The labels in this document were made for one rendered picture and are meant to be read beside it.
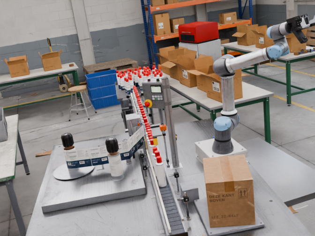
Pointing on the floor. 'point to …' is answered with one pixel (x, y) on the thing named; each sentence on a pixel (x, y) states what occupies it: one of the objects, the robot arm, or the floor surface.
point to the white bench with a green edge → (9, 161)
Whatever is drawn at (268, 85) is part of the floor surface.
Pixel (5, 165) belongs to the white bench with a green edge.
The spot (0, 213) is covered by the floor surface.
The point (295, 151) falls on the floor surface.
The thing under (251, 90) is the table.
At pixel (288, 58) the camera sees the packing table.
